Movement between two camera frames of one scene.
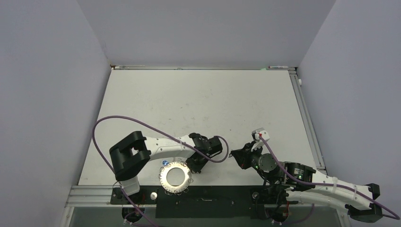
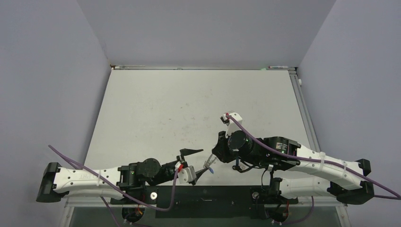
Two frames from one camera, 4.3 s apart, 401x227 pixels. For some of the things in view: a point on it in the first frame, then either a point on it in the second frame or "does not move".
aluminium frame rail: x=318 y=154 does not move
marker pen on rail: x=273 y=66 does not move
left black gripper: x=195 y=168 to x=184 y=152
